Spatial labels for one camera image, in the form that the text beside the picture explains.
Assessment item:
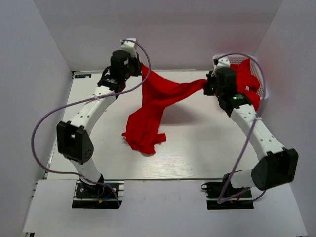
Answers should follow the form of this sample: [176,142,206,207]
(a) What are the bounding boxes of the red t shirt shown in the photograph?
[122,65,206,155]

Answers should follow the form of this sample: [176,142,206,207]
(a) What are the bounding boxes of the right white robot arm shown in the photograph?
[204,67,299,197]

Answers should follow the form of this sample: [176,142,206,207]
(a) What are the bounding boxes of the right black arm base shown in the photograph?
[201,173,254,210]

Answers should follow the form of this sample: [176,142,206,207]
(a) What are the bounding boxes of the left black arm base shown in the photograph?
[72,181,124,209]

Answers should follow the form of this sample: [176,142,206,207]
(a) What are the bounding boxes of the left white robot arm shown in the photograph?
[57,48,141,197]

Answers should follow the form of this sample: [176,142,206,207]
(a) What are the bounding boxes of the red t shirts in basket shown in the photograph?
[230,59,260,111]

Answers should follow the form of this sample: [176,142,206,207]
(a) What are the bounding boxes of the white plastic basket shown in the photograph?
[212,53,270,100]

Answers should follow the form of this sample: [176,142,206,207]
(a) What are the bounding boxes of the blue table label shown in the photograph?
[75,74,92,79]

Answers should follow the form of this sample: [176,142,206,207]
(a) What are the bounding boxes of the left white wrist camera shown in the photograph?
[120,38,137,58]

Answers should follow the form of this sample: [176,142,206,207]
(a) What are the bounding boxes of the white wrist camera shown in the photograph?
[213,55,231,71]
[120,38,137,58]

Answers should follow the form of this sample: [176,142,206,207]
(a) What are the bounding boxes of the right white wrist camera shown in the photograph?
[213,55,231,71]

